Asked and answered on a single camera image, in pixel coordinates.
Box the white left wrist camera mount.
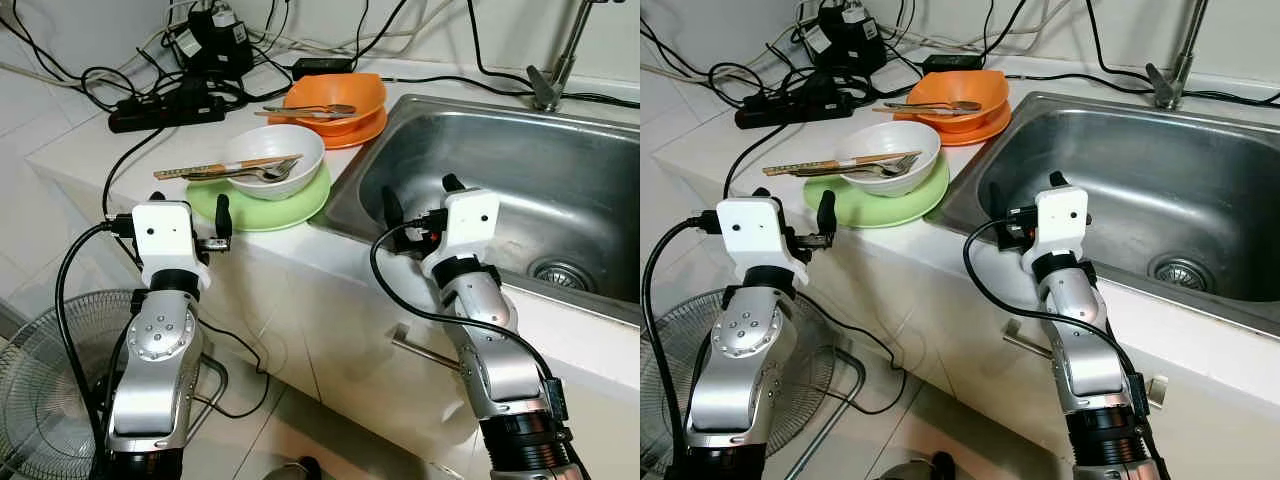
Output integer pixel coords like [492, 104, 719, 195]
[717, 197, 807, 291]
[132, 200, 212, 293]

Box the black power strip cord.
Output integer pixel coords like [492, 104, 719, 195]
[102, 125, 166, 219]
[724, 122, 791, 201]

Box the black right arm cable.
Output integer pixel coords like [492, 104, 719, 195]
[369, 222, 561, 421]
[963, 218, 1151, 421]

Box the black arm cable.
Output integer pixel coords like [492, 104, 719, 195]
[963, 218, 1151, 421]
[369, 222, 561, 421]
[55, 212, 136, 476]
[643, 212, 721, 471]

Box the orange plate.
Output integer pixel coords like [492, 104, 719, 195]
[893, 100, 1009, 148]
[268, 103, 389, 151]

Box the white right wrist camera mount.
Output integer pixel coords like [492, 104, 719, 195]
[420, 187, 502, 273]
[1020, 187, 1091, 273]

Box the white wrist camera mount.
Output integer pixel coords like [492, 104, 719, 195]
[420, 187, 502, 273]
[717, 197, 807, 291]
[132, 200, 212, 293]
[1020, 187, 1091, 273]

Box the black countertop cable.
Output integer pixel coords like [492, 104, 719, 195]
[982, 68, 1280, 106]
[352, 70, 641, 109]

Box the large black power adapter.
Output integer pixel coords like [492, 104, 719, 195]
[800, 0, 886, 73]
[175, 5, 256, 76]

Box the metal faucet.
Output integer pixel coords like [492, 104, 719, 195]
[527, 0, 601, 113]
[1146, 0, 1216, 111]

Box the white ceramic bowl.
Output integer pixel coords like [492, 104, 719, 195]
[835, 121, 943, 197]
[225, 124, 327, 201]

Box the grey floor fan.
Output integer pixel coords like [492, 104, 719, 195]
[0, 288, 206, 480]
[640, 290, 839, 480]

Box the dark robot foot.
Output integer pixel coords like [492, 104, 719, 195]
[878, 450, 956, 480]
[265, 455, 323, 480]

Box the stainless steel sink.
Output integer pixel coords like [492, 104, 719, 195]
[925, 90, 1280, 336]
[310, 93, 641, 326]

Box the metal sink drain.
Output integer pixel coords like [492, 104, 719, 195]
[528, 258, 589, 293]
[1148, 255, 1216, 293]

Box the black power strip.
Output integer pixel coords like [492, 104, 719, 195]
[108, 85, 226, 134]
[735, 85, 851, 129]

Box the orange bowl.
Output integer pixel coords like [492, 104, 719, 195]
[905, 70, 1011, 134]
[284, 72, 388, 138]

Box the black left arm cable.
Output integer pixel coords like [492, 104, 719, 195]
[643, 212, 721, 471]
[55, 212, 136, 476]

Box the silver cabinet handle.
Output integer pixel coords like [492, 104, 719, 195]
[1002, 318, 1171, 406]
[388, 323, 469, 374]

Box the patterned wooden chopstick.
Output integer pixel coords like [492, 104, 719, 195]
[155, 157, 301, 182]
[153, 154, 304, 179]
[764, 153, 919, 178]
[762, 150, 923, 175]

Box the green plate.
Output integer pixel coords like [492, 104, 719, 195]
[186, 163, 332, 233]
[830, 160, 951, 229]

